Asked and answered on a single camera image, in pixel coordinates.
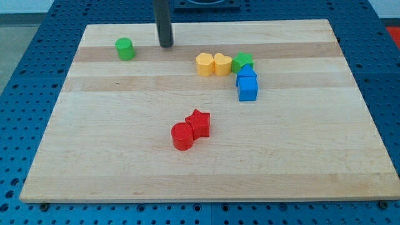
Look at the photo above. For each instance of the yellow hexagon block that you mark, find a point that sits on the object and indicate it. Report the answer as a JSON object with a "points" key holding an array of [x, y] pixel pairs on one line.
{"points": [[204, 64]]}

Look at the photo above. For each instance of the blue cube block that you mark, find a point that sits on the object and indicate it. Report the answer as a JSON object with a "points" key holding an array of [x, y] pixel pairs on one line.
{"points": [[247, 88]]}

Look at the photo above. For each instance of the light wooden board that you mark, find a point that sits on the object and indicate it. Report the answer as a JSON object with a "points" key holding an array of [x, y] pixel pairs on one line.
{"points": [[307, 137]]}

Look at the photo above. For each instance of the green cylinder block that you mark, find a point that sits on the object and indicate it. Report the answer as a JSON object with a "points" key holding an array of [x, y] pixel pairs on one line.
{"points": [[125, 49]]}

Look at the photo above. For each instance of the green star block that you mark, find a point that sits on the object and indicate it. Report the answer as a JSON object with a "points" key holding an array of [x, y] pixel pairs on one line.
{"points": [[241, 59]]}

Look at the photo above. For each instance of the red star block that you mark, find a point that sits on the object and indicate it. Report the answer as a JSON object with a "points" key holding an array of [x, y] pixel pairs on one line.
{"points": [[200, 123]]}

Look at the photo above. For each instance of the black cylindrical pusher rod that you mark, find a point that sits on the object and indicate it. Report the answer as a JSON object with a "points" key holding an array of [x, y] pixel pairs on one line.
{"points": [[162, 17]]}

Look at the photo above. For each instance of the red cylinder block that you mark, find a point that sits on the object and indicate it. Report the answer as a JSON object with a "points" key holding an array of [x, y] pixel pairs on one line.
{"points": [[182, 136]]}

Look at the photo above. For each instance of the yellow heart block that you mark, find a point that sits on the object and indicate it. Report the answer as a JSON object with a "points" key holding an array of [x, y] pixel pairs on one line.
{"points": [[222, 64]]}

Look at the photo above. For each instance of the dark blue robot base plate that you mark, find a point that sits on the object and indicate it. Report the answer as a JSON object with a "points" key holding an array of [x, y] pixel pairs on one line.
{"points": [[183, 5]]}

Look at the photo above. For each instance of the blue triangle block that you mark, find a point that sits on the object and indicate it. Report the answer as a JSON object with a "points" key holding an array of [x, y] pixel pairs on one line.
{"points": [[245, 71]]}

